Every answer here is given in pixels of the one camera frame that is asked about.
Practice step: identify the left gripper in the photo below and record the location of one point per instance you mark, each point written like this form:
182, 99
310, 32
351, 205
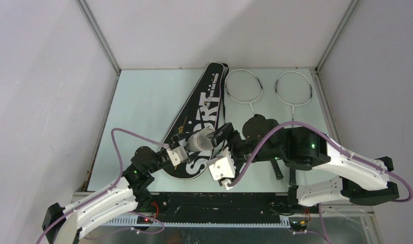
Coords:
179, 136

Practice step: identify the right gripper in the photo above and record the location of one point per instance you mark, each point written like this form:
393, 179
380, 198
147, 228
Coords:
221, 132

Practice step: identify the white shuttlecock tube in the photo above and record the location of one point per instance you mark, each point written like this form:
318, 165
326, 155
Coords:
200, 141

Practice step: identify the black racket bag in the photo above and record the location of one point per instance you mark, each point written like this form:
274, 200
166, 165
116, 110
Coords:
200, 110

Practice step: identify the white racket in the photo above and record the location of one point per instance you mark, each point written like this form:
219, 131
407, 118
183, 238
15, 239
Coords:
243, 87
294, 89

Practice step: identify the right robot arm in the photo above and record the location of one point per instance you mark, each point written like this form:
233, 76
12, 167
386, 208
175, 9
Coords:
359, 180

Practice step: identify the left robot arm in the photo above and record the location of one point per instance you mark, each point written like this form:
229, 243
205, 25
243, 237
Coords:
127, 193

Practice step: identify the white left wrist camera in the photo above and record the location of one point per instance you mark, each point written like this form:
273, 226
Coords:
177, 155

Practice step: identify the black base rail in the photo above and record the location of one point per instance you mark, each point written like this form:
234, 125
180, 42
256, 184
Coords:
222, 208

